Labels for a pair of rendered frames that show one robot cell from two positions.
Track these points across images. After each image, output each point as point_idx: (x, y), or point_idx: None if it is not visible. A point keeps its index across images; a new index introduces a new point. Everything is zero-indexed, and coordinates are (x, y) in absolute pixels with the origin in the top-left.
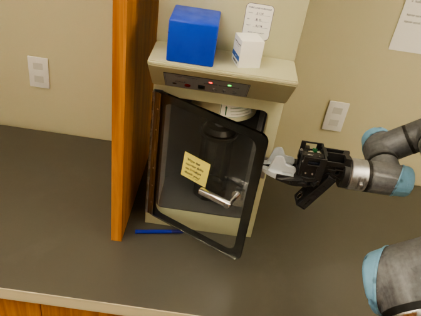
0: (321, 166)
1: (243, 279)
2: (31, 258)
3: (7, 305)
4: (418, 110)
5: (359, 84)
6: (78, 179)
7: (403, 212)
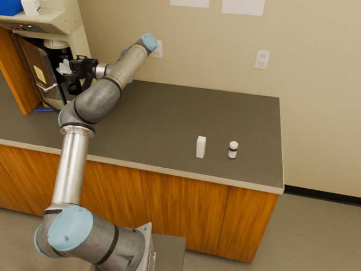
0: (78, 67)
1: None
2: None
3: None
4: (200, 42)
5: (163, 28)
6: None
7: (192, 102)
